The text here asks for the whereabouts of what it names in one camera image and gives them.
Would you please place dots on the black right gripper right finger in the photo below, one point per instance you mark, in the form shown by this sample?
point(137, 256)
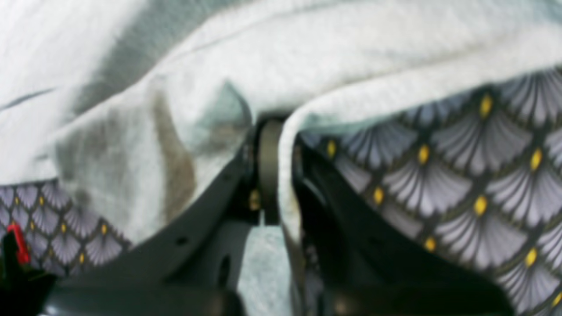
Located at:
point(368, 268)

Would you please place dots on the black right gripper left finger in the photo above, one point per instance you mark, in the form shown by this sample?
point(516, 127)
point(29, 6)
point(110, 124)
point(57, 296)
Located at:
point(189, 268)

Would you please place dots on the light grey T-shirt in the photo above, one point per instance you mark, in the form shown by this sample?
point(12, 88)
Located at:
point(134, 106)

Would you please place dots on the fan-patterned grey tablecloth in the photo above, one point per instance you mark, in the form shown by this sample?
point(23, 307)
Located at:
point(474, 179)

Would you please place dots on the red black clamp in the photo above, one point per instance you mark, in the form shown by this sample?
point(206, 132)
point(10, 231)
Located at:
point(24, 289)

